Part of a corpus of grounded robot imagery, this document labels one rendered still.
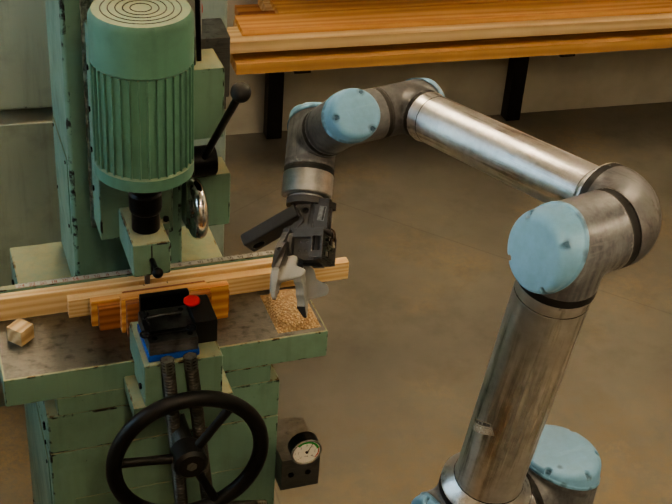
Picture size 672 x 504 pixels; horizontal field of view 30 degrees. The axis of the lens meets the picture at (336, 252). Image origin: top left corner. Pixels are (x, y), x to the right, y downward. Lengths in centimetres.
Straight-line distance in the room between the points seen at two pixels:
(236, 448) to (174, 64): 80
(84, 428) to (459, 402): 155
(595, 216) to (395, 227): 270
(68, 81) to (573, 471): 113
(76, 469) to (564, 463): 91
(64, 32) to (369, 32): 213
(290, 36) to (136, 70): 220
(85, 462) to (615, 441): 172
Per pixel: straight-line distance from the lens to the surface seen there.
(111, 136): 217
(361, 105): 213
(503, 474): 200
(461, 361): 381
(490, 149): 201
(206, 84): 241
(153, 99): 211
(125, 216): 238
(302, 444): 245
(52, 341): 235
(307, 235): 217
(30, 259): 276
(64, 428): 236
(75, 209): 250
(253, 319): 239
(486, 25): 447
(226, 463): 252
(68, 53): 234
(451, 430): 356
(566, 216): 170
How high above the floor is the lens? 233
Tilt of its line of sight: 33 degrees down
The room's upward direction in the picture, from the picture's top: 4 degrees clockwise
